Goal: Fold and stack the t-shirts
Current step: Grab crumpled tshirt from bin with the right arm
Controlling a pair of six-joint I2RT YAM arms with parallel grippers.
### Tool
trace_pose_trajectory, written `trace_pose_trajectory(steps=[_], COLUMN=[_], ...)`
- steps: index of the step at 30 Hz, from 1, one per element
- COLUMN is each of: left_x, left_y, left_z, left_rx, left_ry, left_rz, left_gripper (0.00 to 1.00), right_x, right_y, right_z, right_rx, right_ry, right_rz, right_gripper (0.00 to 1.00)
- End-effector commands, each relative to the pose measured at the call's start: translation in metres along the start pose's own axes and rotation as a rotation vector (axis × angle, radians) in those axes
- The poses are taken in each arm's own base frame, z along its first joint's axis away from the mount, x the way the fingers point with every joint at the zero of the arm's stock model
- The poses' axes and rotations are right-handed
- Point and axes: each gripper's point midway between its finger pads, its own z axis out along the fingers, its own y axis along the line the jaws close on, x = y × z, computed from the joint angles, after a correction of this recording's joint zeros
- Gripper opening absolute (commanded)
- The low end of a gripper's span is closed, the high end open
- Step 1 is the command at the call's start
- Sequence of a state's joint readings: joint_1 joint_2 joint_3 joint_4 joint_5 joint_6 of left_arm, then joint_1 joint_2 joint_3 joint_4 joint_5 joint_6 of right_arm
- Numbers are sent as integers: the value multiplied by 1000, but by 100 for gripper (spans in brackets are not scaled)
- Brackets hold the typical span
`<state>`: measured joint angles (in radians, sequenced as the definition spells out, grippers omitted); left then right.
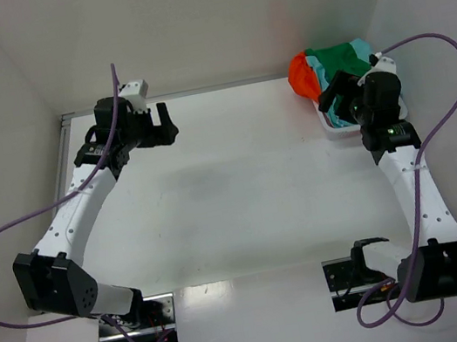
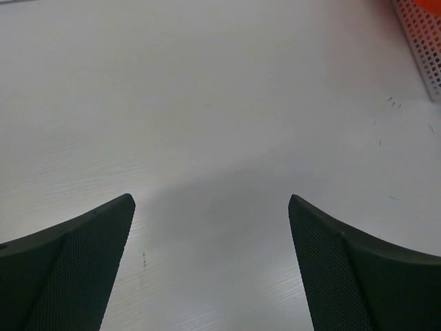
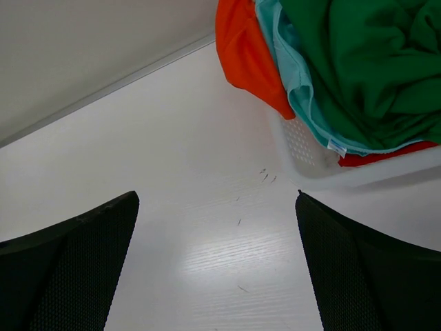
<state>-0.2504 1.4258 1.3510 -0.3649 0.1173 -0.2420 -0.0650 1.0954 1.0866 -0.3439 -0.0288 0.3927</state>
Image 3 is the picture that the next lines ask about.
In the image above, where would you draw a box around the green t shirt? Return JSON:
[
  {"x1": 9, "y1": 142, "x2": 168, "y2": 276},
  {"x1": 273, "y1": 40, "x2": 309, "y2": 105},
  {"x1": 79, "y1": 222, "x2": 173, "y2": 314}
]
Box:
[{"x1": 281, "y1": 1, "x2": 440, "y2": 150}]

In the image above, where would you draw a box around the teal t shirt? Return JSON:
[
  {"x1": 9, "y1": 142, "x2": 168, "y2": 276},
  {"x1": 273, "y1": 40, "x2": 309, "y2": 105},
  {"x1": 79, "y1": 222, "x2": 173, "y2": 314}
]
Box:
[{"x1": 255, "y1": 1, "x2": 418, "y2": 157}]

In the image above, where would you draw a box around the orange t shirt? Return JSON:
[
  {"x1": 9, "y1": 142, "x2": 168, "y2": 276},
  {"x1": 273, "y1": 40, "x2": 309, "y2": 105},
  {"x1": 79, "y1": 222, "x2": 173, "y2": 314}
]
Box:
[{"x1": 215, "y1": 1, "x2": 440, "y2": 167}]

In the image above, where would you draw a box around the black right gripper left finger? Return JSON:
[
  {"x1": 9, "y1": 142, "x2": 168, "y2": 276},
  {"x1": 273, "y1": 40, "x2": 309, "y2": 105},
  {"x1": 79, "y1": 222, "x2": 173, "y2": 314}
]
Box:
[{"x1": 1, "y1": 191, "x2": 139, "y2": 330}]

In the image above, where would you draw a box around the white plastic basket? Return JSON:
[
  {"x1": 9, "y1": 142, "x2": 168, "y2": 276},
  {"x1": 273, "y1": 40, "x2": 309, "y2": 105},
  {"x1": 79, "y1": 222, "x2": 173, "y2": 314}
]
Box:
[{"x1": 267, "y1": 109, "x2": 440, "y2": 190}]

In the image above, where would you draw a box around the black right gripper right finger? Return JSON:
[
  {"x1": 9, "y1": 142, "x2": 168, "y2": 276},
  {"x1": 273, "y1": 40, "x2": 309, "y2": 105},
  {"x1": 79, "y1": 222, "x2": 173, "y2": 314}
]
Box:
[{"x1": 296, "y1": 192, "x2": 440, "y2": 330}]

